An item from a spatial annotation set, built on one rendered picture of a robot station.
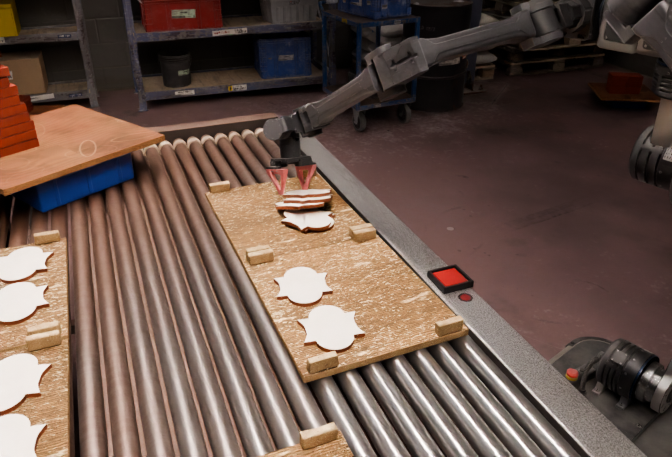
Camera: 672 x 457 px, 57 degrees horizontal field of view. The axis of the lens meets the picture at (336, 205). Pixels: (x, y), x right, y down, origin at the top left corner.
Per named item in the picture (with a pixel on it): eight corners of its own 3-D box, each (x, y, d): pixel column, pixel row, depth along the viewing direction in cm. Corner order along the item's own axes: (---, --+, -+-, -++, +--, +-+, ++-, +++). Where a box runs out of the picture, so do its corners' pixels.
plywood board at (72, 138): (76, 108, 218) (75, 103, 217) (165, 140, 191) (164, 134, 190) (-77, 150, 183) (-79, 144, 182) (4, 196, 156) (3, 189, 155)
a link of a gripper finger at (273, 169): (302, 193, 171) (300, 159, 169) (284, 196, 165) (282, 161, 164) (284, 192, 175) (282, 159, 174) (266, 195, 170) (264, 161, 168)
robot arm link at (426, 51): (411, 81, 124) (394, 34, 123) (381, 99, 136) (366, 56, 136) (572, 33, 140) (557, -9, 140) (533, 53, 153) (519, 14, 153)
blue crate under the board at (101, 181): (82, 154, 207) (76, 126, 202) (138, 178, 190) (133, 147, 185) (-12, 185, 185) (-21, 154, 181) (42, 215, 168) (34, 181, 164)
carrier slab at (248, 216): (318, 177, 190) (318, 173, 190) (377, 239, 157) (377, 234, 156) (205, 197, 178) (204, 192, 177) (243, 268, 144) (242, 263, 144)
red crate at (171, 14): (214, 19, 575) (212, -12, 563) (223, 28, 538) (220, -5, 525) (141, 24, 556) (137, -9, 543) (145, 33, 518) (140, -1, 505)
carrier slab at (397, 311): (377, 239, 156) (377, 234, 156) (468, 335, 123) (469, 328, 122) (243, 269, 144) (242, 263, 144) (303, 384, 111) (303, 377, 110)
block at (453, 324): (458, 325, 123) (460, 313, 122) (463, 330, 122) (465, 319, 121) (433, 332, 121) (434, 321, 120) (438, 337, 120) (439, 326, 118)
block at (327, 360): (336, 360, 114) (336, 348, 113) (340, 366, 113) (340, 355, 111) (305, 368, 112) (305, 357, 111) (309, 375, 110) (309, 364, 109)
